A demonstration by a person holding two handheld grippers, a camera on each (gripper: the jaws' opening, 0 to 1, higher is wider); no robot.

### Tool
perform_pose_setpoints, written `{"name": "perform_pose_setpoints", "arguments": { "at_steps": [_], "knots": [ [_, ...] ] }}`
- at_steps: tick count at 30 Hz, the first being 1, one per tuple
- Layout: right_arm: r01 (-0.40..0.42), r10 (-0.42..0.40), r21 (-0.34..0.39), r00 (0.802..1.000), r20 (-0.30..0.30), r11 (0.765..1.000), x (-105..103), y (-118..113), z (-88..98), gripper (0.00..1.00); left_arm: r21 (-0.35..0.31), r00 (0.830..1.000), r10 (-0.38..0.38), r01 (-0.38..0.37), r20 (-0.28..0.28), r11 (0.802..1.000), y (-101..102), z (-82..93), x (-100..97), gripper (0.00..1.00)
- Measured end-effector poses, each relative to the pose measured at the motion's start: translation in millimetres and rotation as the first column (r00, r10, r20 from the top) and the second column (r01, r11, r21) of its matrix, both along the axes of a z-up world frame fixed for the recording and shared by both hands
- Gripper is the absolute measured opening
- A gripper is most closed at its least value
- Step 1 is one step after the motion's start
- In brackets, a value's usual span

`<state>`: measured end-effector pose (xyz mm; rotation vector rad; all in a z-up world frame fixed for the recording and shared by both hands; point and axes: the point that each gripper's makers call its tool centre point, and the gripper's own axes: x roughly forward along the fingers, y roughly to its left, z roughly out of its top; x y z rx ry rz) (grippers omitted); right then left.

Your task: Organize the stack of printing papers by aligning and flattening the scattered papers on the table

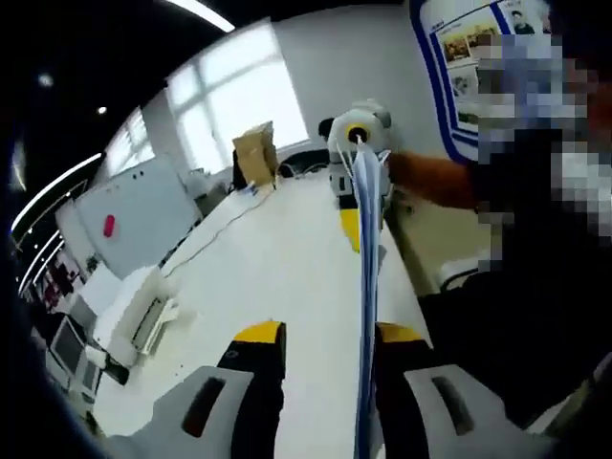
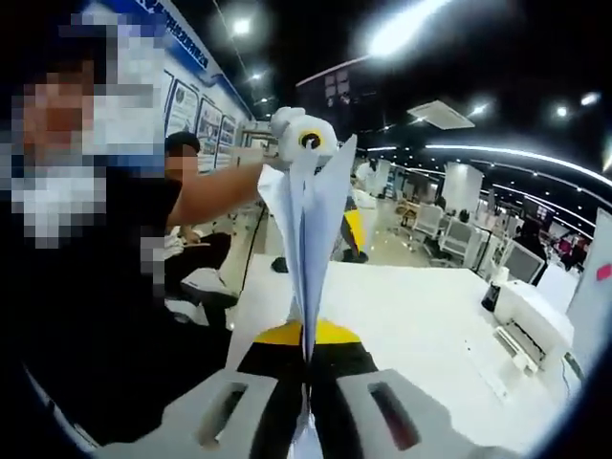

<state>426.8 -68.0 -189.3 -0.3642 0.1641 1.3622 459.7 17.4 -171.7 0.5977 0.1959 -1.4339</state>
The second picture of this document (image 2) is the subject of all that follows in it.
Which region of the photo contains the white printer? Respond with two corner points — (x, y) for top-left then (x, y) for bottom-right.
(492, 261), (576, 375)

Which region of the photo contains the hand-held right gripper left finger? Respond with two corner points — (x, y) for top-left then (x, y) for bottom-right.
(98, 320), (307, 459)

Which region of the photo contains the blue wall display board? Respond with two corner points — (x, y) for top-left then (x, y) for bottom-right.
(162, 28), (252, 176)

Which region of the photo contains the bundle of white printing papers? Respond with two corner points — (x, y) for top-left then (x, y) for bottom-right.
(256, 133), (359, 459)

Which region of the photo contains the ceiling air conditioner vent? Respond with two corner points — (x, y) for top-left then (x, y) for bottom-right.
(405, 99), (475, 131)

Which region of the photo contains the white table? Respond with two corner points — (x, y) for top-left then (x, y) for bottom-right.
(224, 252), (587, 459)

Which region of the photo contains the row of office chairs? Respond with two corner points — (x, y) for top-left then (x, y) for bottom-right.
(401, 203), (508, 273)

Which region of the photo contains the person in black shirt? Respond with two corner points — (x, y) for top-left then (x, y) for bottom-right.
(0, 157), (235, 441)

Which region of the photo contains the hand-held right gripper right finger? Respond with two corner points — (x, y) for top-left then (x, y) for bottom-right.
(308, 318), (520, 459)

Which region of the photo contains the black pen holder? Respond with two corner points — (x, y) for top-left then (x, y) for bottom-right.
(481, 280), (501, 313)

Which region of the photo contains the white-framed monitor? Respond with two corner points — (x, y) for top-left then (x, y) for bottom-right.
(504, 238), (547, 284)

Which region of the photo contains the white whiteboard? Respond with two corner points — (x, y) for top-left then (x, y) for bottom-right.
(566, 205), (612, 336)

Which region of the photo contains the white chair seat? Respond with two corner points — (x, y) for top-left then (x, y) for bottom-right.
(180, 267), (240, 310)

